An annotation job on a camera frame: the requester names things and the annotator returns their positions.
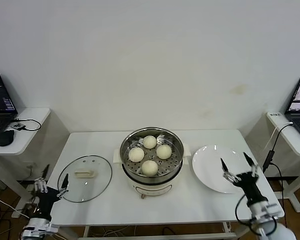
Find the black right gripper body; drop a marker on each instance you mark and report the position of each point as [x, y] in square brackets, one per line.
[250, 185]

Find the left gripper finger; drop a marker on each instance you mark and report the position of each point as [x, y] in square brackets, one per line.
[42, 183]
[65, 181]

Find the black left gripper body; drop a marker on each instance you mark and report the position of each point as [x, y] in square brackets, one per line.
[47, 200]

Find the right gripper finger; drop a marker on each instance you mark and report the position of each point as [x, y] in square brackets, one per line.
[251, 162]
[225, 168]

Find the white steamed baozi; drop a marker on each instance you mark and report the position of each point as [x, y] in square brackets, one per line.
[136, 154]
[150, 141]
[150, 168]
[164, 151]

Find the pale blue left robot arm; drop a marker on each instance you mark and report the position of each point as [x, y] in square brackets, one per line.
[37, 221]

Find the stainless steel steamer basket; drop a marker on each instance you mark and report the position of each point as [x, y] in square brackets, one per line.
[176, 147]

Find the white floor power strip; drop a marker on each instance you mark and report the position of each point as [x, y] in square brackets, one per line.
[31, 187]

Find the white round plate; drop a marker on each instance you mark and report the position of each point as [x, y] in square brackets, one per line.
[207, 165]

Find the white side desk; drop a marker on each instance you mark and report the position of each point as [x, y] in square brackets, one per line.
[32, 117]
[277, 120]

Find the black computer mouse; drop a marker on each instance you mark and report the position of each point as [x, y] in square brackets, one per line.
[6, 137]

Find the small black usb hub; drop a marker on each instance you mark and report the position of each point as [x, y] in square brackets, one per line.
[18, 126]

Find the white work table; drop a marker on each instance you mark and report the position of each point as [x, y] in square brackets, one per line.
[165, 212]

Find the white wall socket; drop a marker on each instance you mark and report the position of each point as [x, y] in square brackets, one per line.
[32, 165]

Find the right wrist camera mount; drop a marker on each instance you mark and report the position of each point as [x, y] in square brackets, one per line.
[265, 211]

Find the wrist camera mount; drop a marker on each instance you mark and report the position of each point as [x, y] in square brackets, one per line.
[40, 230]
[265, 211]

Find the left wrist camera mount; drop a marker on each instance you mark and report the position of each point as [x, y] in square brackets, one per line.
[40, 230]

